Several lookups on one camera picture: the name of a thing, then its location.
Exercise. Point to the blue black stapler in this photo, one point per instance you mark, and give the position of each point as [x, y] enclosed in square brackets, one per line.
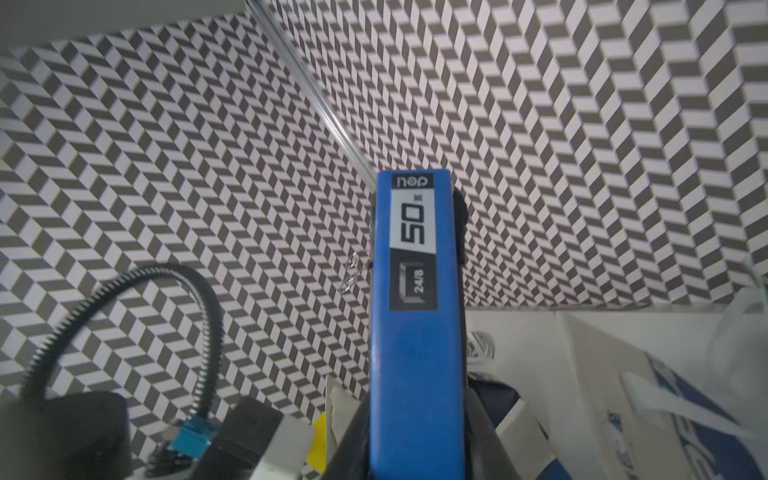
[417, 373]

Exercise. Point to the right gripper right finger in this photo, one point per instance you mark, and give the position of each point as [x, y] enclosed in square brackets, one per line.
[486, 456]

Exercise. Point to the blue white bag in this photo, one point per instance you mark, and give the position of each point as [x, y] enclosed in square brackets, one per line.
[635, 394]

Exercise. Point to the green white bag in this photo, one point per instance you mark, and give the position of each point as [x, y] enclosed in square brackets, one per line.
[759, 281]

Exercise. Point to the yellow plastic cup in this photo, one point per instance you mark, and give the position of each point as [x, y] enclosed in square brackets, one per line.
[316, 456]

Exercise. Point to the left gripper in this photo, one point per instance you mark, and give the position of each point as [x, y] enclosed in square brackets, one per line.
[79, 436]

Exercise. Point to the metal wire mug tree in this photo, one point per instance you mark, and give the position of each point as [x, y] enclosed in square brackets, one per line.
[355, 270]

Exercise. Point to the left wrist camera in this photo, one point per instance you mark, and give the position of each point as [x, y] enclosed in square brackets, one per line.
[255, 441]

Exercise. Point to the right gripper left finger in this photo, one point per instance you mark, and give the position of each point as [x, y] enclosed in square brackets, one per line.
[351, 460]

